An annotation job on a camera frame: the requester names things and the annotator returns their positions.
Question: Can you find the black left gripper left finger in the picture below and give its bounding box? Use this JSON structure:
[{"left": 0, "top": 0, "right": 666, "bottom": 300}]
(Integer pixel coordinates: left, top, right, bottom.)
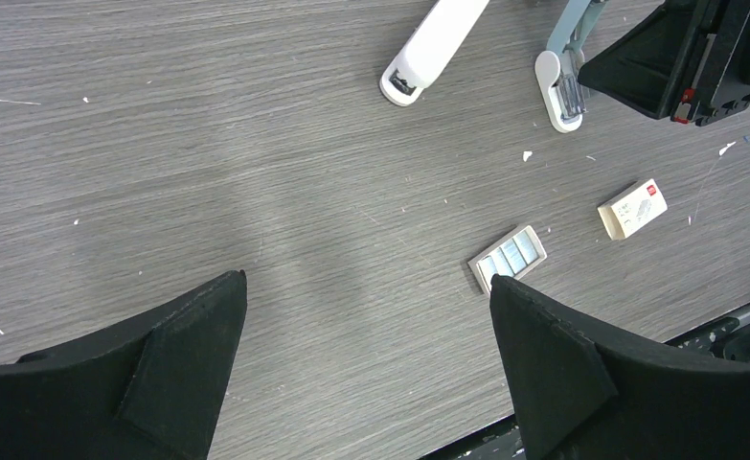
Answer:
[{"left": 0, "top": 270, "right": 247, "bottom": 459}]

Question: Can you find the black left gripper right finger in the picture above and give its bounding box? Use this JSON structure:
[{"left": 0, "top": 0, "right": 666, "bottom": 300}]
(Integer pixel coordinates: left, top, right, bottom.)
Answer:
[{"left": 489, "top": 274, "right": 750, "bottom": 460}]

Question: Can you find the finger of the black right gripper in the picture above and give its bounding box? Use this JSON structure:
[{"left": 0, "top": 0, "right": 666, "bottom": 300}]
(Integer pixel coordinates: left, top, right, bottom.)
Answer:
[{"left": 578, "top": 1, "right": 717, "bottom": 120}]

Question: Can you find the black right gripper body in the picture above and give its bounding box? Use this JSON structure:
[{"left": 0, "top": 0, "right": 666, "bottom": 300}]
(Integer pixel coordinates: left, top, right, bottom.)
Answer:
[{"left": 670, "top": 1, "right": 750, "bottom": 127}]

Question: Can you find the small blue grey stapler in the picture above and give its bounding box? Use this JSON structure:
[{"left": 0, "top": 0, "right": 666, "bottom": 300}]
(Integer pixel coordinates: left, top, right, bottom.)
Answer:
[{"left": 534, "top": 0, "right": 605, "bottom": 133}]

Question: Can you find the white playing card box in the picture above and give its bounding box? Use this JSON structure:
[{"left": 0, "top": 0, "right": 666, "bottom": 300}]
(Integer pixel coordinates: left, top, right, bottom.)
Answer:
[{"left": 597, "top": 178, "right": 668, "bottom": 241}]

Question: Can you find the grey staple box tray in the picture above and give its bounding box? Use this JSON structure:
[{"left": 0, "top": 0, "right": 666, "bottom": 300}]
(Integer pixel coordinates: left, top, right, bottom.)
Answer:
[{"left": 467, "top": 225, "right": 547, "bottom": 296}]

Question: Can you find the white stapler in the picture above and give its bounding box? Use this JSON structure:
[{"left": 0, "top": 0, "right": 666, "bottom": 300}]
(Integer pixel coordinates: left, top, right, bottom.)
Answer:
[{"left": 379, "top": 0, "right": 489, "bottom": 106}]

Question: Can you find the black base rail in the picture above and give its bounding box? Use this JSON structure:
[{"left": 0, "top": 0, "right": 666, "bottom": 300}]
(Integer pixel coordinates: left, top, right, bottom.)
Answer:
[{"left": 419, "top": 288, "right": 750, "bottom": 460}]

